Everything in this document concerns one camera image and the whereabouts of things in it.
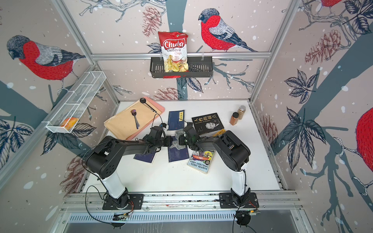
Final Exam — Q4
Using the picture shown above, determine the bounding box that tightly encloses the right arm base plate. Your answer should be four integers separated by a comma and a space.
219, 192, 259, 209

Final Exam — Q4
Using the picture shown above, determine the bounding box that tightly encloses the iridescent purple spoon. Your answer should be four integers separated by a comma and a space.
131, 109, 140, 129

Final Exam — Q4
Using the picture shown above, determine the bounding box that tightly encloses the colourful treehouse book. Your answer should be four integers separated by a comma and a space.
187, 150, 215, 174

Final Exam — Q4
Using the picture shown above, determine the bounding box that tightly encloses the dark blue book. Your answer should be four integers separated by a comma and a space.
134, 152, 156, 164
168, 136, 189, 163

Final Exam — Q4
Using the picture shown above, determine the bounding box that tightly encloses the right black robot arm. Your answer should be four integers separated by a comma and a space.
178, 123, 251, 206

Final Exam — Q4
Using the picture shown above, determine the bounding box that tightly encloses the black book with face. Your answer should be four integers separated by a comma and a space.
192, 113, 224, 135

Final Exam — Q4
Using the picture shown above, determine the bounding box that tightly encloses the blue book yellow label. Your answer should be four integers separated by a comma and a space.
168, 110, 185, 131

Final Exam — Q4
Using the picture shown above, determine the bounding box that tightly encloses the orange packet in shelf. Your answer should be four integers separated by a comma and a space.
60, 117, 79, 131

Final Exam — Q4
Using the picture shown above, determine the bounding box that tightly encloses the grey striped cloth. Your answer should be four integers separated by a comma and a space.
170, 129, 186, 150

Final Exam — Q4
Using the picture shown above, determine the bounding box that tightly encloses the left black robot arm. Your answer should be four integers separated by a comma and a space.
85, 123, 172, 199

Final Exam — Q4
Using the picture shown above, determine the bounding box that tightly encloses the pink tray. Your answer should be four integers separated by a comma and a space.
125, 97, 165, 140

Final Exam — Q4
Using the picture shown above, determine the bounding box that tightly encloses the brown spice jar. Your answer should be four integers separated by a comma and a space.
230, 112, 240, 126

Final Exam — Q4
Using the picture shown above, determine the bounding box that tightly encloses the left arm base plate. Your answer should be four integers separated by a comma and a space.
102, 194, 144, 210

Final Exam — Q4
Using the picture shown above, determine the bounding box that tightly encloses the yellow orange treehouse book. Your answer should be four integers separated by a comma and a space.
214, 129, 226, 137

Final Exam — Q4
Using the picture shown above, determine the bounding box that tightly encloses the black cable base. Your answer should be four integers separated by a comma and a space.
231, 203, 257, 233
84, 184, 129, 228

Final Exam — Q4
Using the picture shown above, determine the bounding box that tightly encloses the tan spice jar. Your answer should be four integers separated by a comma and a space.
237, 105, 246, 120

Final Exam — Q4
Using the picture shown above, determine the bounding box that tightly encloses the white wire shelf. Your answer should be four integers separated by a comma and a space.
46, 71, 106, 134

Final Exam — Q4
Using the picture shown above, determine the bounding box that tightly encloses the black spoon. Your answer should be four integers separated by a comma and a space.
139, 98, 157, 113

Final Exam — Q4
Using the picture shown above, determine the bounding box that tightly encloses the black cable right base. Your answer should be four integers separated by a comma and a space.
231, 203, 257, 233

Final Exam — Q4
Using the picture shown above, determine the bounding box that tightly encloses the black cable left base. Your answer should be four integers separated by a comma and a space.
84, 184, 129, 228

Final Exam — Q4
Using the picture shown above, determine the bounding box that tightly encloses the red cassava chips bag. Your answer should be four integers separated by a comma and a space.
158, 32, 189, 72

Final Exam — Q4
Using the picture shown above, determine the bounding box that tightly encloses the tan paper sheet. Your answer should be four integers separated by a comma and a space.
103, 99, 163, 140

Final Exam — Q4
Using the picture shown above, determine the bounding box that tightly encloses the black wall basket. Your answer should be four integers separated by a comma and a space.
150, 56, 213, 79

